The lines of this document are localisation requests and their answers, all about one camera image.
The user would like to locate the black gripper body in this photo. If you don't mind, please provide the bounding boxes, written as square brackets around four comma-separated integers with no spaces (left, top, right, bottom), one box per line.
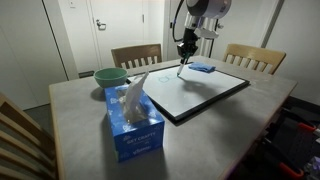
[176,28,200,57]

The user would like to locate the green and white marker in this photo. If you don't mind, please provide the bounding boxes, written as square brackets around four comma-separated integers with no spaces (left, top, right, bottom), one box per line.
[176,58,187,78]

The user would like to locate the black-framed whiteboard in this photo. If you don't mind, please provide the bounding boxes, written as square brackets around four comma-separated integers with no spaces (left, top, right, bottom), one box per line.
[126,61,251,123]

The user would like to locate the mint-green bowl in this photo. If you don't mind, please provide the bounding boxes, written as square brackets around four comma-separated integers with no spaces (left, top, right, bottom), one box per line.
[93,67,129,89]

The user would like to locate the blue cloth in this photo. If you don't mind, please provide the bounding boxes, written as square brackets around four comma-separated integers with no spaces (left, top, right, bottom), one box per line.
[187,61,217,74]

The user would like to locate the brown wooden chair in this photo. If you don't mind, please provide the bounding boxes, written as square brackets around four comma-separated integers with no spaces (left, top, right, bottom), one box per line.
[110,43,163,69]

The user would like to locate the white door with round knob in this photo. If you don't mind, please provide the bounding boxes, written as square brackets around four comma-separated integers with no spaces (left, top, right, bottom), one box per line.
[209,0,278,62]

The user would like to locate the white tissue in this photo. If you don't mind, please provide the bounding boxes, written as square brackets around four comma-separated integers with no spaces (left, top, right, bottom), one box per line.
[123,69,150,123]

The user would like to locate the light wooden chair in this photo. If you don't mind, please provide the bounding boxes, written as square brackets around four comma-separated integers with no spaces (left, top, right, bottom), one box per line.
[222,43,287,75]
[0,93,58,180]

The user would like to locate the blue tissue box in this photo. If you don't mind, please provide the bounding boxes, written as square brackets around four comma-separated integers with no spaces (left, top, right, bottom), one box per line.
[104,84,166,163]

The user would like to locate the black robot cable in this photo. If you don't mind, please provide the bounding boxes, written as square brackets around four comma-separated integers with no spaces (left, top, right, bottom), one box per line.
[171,0,186,43]

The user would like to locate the white door with lever handle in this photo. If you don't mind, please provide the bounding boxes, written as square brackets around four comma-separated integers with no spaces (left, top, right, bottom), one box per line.
[87,0,148,69]

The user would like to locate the silver lever door handle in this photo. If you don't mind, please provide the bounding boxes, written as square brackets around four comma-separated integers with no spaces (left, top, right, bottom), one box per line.
[95,19,107,32]

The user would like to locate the black clamp with orange handle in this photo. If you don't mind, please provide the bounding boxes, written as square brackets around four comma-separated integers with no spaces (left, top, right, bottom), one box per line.
[283,108,318,161]
[263,136,305,179]

